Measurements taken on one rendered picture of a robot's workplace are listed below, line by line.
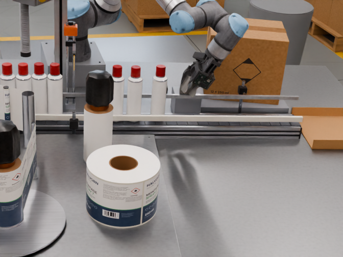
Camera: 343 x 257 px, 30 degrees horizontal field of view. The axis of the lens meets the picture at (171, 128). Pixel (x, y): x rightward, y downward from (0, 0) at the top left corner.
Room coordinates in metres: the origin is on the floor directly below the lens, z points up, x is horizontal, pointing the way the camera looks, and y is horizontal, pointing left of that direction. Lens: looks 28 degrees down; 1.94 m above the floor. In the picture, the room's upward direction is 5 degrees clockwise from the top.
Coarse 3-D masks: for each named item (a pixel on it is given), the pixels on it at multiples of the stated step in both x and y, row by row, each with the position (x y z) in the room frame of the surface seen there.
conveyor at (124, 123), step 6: (144, 114) 2.07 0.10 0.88; (168, 114) 2.08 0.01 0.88; (180, 114) 2.09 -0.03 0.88; (186, 114) 2.10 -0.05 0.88; (192, 114) 2.10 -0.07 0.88; (198, 114) 2.11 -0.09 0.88; (204, 114) 2.11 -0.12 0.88; (48, 120) 1.96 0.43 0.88; (60, 120) 1.97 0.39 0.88; (66, 120) 1.97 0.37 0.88
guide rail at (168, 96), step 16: (64, 96) 2.01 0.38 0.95; (80, 96) 2.02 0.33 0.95; (144, 96) 2.06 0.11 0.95; (176, 96) 2.08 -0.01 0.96; (208, 96) 2.10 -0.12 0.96; (224, 96) 2.11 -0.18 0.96; (240, 96) 2.12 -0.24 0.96; (256, 96) 2.13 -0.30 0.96; (272, 96) 2.14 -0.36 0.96; (288, 96) 2.16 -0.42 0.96
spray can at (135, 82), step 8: (136, 72) 2.00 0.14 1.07; (128, 80) 2.01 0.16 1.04; (136, 80) 2.00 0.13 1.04; (128, 88) 2.00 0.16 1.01; (136, 88) 1.99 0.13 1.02; (128, 96) 2.00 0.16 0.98; (136, 96) 1.99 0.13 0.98; (128, 104) 2.00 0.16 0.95; (136, 104) 2.00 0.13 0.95; (128, 112) 2.00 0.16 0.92; (136, 112) 2.00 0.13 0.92
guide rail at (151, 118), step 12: (120, 120) 1.97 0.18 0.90; (132, 120) 1.98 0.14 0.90; (144, 120) 1.99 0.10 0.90; (156, 120) 1.99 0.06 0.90; (168, 120) 2.00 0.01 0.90; (180, 120) 2.01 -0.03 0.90; (192, 120) 2.02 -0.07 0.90; (204, 120) 2.02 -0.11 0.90; (216, 120) 2.03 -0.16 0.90; (228, 120) 2.04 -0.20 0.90; (240, 120) 2.05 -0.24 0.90; (252, 120) 2.05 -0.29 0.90; (264, 120) 2.06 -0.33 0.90; (276, 120) 2.07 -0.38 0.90; (288, 120) 2.08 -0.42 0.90; (300, 120) 2.09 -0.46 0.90
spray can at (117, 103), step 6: (114, 66) 2.00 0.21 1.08; (120, 66) 2.01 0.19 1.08; (114, 72) 1.99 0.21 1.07; (120, 72) 2.00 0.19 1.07; (114, 78) 1.99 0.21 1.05; (120, 78) 2.00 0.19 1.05; (114, 84) 1.98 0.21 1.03; (120, 84) 1.99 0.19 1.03; (114, 90) 1.98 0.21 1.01; (120, 90) 1.99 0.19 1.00; (114, 96) 1.98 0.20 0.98; (120, 96) 1.99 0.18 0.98; (114, 102) 1.98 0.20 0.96; (120, 102) 1.99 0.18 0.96; (114, 108) 1.98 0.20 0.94; (120, 108) 1.99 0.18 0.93; (114, 114) 1.98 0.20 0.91; (120, 114) 1.99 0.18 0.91
